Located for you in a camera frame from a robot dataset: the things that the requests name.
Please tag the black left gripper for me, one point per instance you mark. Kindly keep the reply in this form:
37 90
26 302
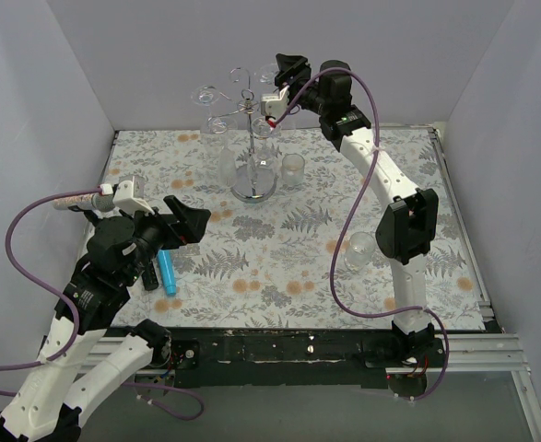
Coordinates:
174 227

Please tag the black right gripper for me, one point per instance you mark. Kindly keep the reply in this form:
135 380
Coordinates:
298 79

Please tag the clear wine glass back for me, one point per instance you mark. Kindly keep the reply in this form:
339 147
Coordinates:
266 78

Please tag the ribbed stemmed wine glass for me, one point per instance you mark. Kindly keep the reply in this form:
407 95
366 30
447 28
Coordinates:
226 156

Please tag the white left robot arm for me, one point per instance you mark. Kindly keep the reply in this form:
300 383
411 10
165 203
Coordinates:
54 402

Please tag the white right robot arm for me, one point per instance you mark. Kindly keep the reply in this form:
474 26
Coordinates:
409 214

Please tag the chrome wine glass rack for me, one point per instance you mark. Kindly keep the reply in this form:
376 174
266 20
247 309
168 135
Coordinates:
249 188

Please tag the ribbed short glass near rack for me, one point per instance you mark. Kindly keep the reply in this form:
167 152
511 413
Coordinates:
292 169

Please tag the blue microphone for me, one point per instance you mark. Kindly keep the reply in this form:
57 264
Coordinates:
167 273

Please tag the black microphone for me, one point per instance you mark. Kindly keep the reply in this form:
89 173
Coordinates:
149 278

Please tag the glitter silver microphone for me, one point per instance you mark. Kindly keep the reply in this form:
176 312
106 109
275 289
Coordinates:
85 202

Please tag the floral table cloth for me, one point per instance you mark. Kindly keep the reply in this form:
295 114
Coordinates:
276 264

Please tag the short glass front right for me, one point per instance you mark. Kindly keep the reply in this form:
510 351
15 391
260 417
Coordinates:
359 252

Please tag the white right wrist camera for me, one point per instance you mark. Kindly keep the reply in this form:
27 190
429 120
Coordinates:
274 106

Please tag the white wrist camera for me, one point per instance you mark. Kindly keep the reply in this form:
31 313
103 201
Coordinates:
274 106
126 196

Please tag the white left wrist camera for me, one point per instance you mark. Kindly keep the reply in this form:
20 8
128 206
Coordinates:
126 196

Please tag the black base frame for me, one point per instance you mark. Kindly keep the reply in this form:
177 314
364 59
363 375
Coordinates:
205 357

